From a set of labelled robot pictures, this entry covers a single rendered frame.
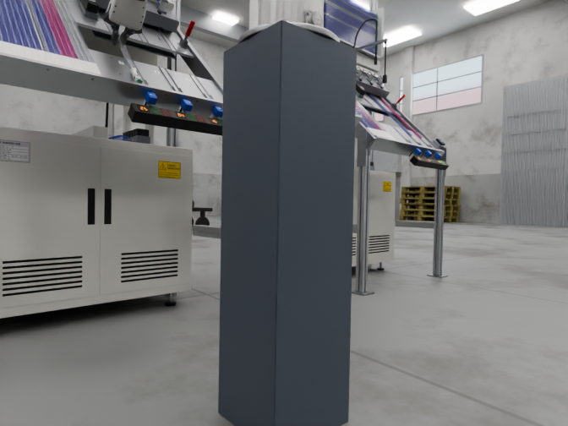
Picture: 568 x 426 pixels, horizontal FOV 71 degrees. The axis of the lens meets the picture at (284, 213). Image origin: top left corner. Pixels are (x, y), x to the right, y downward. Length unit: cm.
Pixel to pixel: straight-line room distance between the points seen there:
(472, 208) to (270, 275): 1140
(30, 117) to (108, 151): 983
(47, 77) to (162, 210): 63
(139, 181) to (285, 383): 101
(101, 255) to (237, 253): 82
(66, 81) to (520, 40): 1166
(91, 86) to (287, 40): 64
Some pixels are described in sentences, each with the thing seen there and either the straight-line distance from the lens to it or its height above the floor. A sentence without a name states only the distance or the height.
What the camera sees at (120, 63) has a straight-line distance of 135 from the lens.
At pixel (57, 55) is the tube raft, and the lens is 124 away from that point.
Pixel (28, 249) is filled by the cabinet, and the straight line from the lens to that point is 143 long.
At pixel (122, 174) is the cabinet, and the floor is 50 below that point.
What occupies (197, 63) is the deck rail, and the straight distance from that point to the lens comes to 164.
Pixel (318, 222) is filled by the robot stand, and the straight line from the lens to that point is 69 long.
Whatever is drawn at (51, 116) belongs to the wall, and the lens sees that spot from 1138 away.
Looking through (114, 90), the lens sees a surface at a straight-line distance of 121.
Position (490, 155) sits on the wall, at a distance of 1187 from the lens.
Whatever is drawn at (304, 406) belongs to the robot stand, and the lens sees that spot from 76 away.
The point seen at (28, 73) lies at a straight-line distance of 116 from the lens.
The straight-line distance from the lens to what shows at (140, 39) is 161.
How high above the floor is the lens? 41
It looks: 1 degrees down
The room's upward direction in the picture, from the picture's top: 1 degrees clockwise
